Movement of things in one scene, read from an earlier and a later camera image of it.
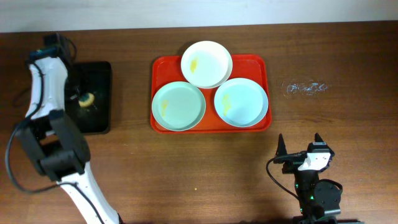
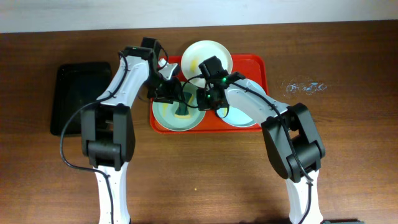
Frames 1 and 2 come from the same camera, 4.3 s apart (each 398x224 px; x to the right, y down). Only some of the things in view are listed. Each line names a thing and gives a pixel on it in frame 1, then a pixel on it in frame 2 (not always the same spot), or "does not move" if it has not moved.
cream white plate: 206,65 does not move
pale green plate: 178,106 does not move
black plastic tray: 94,78 does not move
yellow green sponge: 86,100 to 182,111
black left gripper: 72,94 to 168,93
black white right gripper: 294,157 to 208,101
